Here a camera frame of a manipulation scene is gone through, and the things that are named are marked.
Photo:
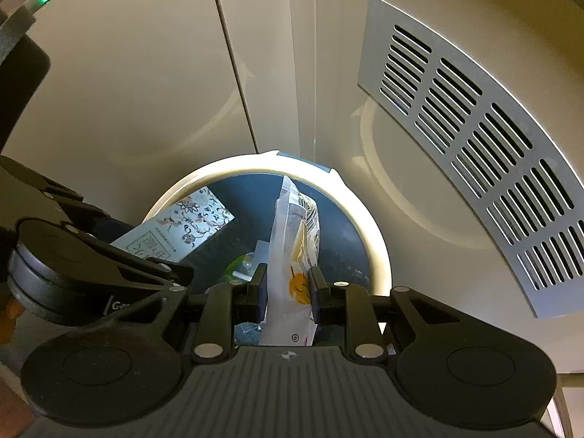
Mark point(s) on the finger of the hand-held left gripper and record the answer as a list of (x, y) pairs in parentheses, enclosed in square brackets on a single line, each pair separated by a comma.
[(105, 226), (137, 262)]

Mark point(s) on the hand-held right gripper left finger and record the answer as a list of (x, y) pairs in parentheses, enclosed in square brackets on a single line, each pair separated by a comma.
[(258, 294)]

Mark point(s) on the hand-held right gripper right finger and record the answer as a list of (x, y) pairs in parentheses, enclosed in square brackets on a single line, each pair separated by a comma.
[(319, 296)]

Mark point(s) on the green snack wrapper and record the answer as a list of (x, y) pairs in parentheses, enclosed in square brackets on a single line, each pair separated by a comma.
[(238, 264)]

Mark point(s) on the orange printed clear bag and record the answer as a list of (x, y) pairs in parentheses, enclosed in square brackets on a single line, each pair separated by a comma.
[(292, 237)]

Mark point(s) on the white round trash bin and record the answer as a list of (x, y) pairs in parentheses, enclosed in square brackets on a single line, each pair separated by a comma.
[(360, 219)]

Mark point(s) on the person's left hand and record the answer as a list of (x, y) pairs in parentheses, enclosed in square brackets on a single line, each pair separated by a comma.
[(11, 315)]

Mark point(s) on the dark blue bin liner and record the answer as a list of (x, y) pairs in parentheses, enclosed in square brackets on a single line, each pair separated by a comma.
[(340, 232)]

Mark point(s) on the beige base cabinet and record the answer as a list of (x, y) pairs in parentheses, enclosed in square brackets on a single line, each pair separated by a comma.
[(137, 77)]

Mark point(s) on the large grey vent panel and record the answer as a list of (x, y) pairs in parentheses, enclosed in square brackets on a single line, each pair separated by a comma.
[(378, 45)]

